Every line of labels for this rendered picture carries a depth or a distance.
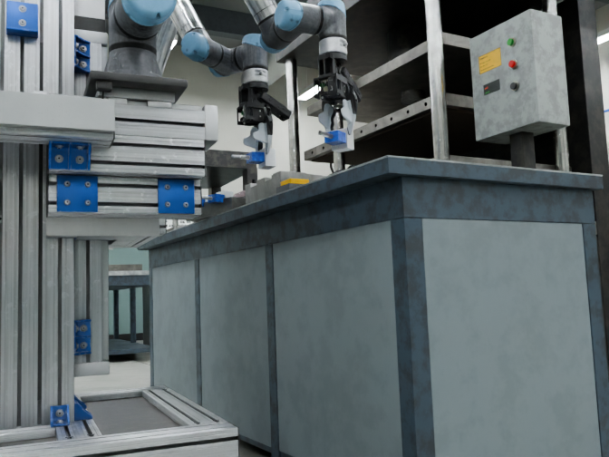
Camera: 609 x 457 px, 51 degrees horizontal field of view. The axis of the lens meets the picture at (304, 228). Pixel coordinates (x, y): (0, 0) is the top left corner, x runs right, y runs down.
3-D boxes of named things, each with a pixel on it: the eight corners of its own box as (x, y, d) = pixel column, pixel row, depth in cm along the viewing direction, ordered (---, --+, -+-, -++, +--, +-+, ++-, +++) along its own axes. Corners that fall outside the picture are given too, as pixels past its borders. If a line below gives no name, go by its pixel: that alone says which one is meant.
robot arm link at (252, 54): (249, 44, 200) (272, 37, 195) (251, 79, 199) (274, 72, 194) (234, 36, 193) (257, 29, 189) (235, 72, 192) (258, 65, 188)
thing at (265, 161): (235, 163, 184) (234, 145, 184) (228, 167, 188) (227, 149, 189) (276, 166, 190) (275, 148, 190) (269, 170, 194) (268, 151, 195)
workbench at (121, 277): (78, 365, 546) (78, 261, 556) (54, 352, 715) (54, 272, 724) (160, 359, 578) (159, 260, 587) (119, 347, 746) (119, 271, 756)
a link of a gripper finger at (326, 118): (311, 134, 170) (316, 100, 170) (323, 139, 175) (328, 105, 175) (321, 135, 168) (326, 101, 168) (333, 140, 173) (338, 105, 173)
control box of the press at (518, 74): (558, 449, 205) (524, 5, 220) (488, 432, 231) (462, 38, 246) (603, 439, 215) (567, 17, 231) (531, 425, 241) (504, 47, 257)
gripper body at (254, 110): (236, 127, 192) (236, 88, 193) (263, 130, 196) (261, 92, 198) (246, 121, 185) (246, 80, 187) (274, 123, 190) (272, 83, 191)
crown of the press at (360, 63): (435, 40, 240) (425, -113, 247) (277, 126, 353) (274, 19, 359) (583, 71, 281) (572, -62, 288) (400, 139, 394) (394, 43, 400)
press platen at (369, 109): (442, 43, 256) (442, 31, 256) (306, 115, 351) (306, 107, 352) (562, 68, 290) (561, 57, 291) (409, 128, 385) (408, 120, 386)
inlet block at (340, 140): (328, 140, 161) (327, 120, 161) (312, 144, 164) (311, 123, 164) (354, 150, 172) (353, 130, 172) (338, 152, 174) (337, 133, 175)
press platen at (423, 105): (440, 103, 252) (439, 92, 252) (304, 160, 347) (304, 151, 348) (567, 122, 288) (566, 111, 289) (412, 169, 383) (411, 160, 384)
